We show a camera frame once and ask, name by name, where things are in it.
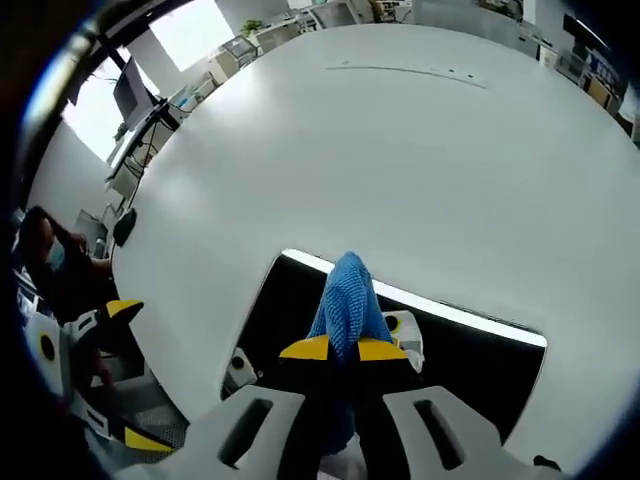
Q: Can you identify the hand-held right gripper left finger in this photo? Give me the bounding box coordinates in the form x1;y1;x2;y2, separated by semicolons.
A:
114;335;351;480

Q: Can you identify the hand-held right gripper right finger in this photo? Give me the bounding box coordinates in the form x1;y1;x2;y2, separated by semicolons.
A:
355;337;551;480

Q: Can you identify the blue cleaning cloth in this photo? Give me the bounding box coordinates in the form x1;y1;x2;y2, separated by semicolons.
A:
305;251;396;454

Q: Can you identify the grey mesh office chair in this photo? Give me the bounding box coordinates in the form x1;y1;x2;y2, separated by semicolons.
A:
84;367;191;451

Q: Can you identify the black oval device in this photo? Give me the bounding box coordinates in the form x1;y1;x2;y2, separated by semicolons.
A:
112;207;139;249

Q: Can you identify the white office desk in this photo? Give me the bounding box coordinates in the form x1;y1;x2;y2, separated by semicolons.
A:
103;97;194;201

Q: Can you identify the computer monitor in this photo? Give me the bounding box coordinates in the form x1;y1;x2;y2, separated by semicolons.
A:
112;54;161;127

